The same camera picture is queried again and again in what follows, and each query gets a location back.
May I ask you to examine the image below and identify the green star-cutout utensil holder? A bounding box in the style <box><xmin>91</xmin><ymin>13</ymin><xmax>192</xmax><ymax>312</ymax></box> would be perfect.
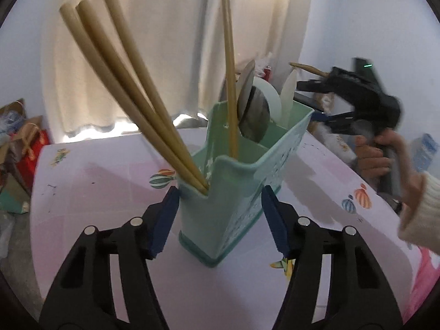
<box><xmin>174</xmin><ymin>100</ymin><xmax>315</xmax><ymax>267</ymax></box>

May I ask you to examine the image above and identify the white and blue plastic bag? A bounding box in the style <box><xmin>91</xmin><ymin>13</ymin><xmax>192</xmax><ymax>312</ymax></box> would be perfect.
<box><xmin>0</xmin><ymin>110</ymin><xmax>24</xmax><ymax>134</ymax></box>

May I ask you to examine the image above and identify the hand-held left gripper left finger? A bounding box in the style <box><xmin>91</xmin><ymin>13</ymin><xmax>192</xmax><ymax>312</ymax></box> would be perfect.
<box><xmin>38</xmin><ymin>186</ymin><xmax>181</xmax><ymax>330</ymax></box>

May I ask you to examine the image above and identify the cardboard box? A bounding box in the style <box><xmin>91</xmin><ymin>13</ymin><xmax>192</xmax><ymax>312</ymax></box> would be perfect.
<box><xmin>0</xmin><ymin>98</ymin><xmax>45</xmax><ymax>166</ymax></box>

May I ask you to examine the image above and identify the pale plastic rice paddle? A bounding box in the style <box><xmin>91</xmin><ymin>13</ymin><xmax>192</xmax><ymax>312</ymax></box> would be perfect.
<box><xmin>280</xmin><ymin>70</ymin><xmax>298</xmax><ymax>126</ymax></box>

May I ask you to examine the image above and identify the red paper bag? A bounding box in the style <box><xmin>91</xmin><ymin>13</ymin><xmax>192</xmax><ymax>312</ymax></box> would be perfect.
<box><xmin>15</xmin><ymin>129</ymin><xmax>51</xmax><ymax>188</ymax></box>

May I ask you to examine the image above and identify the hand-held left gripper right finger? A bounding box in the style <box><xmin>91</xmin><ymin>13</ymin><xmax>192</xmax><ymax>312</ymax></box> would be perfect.
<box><xmin>261</xmin><ymin>185</ymin><xmax>403</xmax><ymax>330</ymax></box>

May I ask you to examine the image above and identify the person's right hand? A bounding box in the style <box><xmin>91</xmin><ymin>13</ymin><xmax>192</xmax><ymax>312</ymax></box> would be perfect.
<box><xmin>354</xmin><ymin>127</ymin><xmax>425</xmax><ymax>214</ymax></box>

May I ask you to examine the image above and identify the blue water jug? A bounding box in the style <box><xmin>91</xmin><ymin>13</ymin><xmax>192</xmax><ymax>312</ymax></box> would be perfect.
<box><xmin>411</xmin><ymin>133</ymin><xmax>440</xmax><ymax>172</ymax></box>

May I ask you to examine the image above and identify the person's right forearm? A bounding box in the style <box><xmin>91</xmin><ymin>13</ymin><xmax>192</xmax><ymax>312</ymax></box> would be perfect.
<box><xmin>398</xmin><ymin>171</ymin><xmax>440</xmax><ymax>258</ymax></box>

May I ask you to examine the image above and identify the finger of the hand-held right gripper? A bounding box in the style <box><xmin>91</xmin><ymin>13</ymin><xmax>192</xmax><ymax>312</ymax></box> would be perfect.
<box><xmin>296</xmin><ymin>80</ymin><xmax>332</xmax><ymax>94</ymax></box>
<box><xmin>311</xmin><ymin>109</ymin><xmax>356</xmax><ymax>135</ymax></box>

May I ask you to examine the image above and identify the green paper bag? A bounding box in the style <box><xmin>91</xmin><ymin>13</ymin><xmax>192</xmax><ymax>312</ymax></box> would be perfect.
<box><xmin>0</xmin><ymin>174</ymin><xmax>31</xmax><ymax>214</ymax></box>

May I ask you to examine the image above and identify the pink printed cloth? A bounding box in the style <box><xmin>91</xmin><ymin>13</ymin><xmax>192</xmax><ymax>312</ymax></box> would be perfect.
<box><xmin>400</xmin><ymin>247</ymin><xmax>440</xmax><ymax>322</ymax></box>

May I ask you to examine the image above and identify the cream patterned curtain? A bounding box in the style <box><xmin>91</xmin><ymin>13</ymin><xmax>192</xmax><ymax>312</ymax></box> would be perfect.
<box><xmin>40</xmin><ymin>0</ymin><xmax>314</xmax><ymax>139</ymax></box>

